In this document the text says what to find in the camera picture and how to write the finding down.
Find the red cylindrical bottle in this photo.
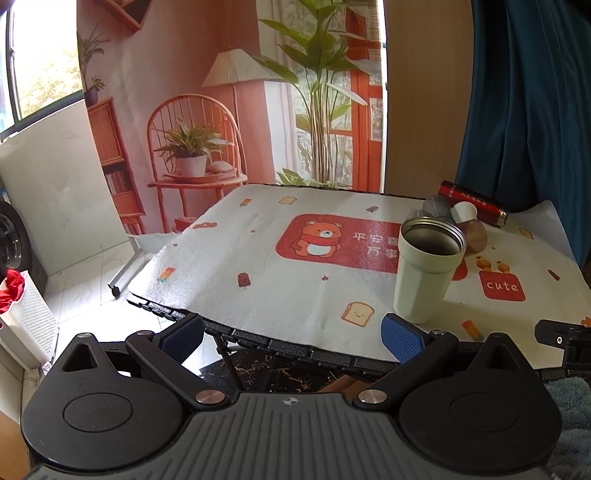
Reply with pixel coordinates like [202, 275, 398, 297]
[438, 180, 509, 228]

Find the black folding table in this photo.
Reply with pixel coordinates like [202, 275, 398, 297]
[126, 298, 591, 394]

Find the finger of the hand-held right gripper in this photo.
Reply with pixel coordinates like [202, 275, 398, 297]
[534, 318, 591, 370]

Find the brown metallic cup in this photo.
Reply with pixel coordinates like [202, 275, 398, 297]
[459, 220, 488, 257]

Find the white board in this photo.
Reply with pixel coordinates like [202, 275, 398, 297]
[0, 99, 131, 278]

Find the white perforated basket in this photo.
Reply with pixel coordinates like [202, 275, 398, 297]
[0, 270, 61, 371]

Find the small white cup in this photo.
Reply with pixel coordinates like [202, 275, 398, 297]
[450, 202, 478, 225]

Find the grey-blue fluffy rug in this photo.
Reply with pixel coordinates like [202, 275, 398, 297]
[545, 376, 591, 480]

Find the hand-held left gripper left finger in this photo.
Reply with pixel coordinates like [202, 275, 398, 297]
[60, 314, 230, 409]

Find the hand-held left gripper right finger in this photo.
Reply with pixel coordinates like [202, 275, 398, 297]
[353, 313, 530, 409]

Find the pale green cup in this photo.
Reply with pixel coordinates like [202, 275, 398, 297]
[392, 217, 467, 324]

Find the room scene wall poster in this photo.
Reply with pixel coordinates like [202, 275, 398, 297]
[76, 0, 387, 237]

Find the bear printed table mat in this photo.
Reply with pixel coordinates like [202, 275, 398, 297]
[128, 184, 591, 366]

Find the red cloth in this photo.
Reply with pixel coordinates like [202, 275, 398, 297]
[0, 270, 27, 306]

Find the white wheeled stand leg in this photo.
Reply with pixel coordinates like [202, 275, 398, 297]
[108, 233, 160, 297]

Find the window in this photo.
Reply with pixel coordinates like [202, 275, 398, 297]
[0, 0, 85, 140]

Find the blue curtain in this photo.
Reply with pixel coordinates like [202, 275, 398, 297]
[455, 0, 591, 278]

